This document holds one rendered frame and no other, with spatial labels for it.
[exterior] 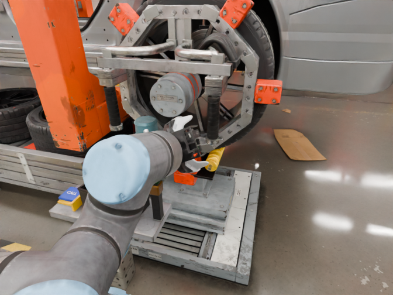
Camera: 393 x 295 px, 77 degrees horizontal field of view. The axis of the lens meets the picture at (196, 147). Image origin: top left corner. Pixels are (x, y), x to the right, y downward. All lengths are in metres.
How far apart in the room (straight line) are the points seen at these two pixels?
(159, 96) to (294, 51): 0.75
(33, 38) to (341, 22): 1.26
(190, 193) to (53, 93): 0.80
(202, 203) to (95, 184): 0.99
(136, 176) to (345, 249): 1.41
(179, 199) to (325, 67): 0.97
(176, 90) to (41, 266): 0.62
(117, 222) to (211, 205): 0.95
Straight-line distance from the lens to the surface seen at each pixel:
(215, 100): 0.71
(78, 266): 0.33
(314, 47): 1.35
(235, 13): 0.88
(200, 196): 1.36
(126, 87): 1.07
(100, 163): 0.36
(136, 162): 0.34
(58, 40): 1.16
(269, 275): 1.38
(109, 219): 0.40
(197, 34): 1.50
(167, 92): 0.83
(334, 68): 1.39
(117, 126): 0.88
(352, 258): 1.60
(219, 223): 1.32
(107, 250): 0.36
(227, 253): 1.32
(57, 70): 1.17
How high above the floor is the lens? 1.12
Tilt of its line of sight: 30 degrees down
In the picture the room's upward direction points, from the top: straight up
